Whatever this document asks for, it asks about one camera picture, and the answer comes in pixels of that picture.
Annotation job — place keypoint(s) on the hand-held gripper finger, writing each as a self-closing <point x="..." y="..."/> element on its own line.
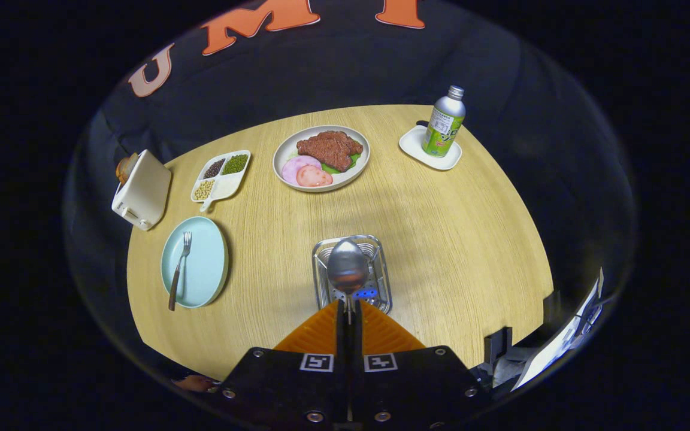
<point x="356" y="338"/>
<point x="341" y="338"/>

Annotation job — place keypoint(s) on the black table clamp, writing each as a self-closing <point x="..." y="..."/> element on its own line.
<point x="551" y="305"/>
<point x="496" y="347"/>

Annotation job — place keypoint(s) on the light blue round plate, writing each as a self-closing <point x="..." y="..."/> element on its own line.
<point x="207" y="263"/>

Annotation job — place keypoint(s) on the reddish pink ham slice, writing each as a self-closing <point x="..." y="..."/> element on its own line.
<point x="314" y="177"/>

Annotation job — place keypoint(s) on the beige round dinner plate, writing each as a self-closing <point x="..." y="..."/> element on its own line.
<point x="358" y="175"/>

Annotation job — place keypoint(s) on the pale pink ham slice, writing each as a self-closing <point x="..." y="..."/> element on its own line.
<point x="294" y="167"/>

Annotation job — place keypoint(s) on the green lettuce leaf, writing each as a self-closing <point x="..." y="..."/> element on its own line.
<point x="352" y="160"/>

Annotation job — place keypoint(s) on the brown steak piece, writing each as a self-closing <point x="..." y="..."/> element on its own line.
<point x="330" y="149"/>

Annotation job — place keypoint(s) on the white divided snack tray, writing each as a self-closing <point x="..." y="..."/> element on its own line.
<point x="225" y="188"/>

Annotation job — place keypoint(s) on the white square saucer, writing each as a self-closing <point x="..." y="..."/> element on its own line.
<point x="414" y="146"/>

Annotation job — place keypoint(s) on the yellow soybeans pile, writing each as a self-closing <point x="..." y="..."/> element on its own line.
<point x="203" y="189"/>

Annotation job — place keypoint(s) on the green mung beans pile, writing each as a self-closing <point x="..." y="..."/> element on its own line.
<point x="235" y="163"/>

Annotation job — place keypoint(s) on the dark brown beans pile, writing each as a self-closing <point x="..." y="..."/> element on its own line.
<point x="214" y="168"/>

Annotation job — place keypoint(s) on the green label metal bottle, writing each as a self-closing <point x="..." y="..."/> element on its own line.
<point x="444" y="129"/>

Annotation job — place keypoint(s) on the cream white toaster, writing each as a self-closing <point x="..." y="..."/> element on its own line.
<point x="144" y="188"/>

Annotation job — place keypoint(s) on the toasted bread slice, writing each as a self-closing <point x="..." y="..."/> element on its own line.
<point x="124" y="167"/>

